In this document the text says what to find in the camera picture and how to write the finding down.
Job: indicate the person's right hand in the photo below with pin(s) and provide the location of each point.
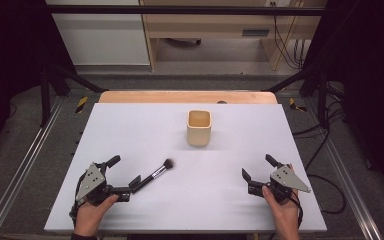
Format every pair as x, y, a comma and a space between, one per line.
283, 216

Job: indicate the wooden table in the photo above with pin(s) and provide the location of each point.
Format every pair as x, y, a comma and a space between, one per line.
180, 97

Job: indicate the white table board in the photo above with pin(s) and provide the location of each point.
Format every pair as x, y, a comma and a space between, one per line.
193, 200

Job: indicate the aluminium floor rail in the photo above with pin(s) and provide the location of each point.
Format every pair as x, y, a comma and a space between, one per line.
23, 160
343, 166

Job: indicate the person's left hand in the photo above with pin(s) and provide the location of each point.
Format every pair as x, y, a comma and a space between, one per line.
91, 213

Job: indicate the black makeup brush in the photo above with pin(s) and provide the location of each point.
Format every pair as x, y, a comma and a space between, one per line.
155, 173

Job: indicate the black horizontal frame bar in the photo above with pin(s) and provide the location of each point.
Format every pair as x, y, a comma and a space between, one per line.
180, 10

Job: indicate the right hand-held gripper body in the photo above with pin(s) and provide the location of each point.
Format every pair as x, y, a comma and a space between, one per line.
285, 180

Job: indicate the beige square cup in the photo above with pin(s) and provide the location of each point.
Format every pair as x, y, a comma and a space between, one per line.
199, 133

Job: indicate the black curtain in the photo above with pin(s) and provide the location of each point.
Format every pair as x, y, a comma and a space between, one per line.
10, 66
366, 83

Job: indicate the white cabinet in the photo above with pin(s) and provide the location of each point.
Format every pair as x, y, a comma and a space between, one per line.
103, 36

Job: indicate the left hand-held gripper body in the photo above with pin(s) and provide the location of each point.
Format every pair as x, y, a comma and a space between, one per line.
91, 180

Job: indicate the black metal stand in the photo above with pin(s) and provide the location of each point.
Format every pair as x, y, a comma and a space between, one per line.
322, 100
45, 96

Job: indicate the dark table grommet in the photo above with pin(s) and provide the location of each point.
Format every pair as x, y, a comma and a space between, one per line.
221, 102

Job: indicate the light wooden desk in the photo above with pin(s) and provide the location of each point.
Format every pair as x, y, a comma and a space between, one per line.
213, 23

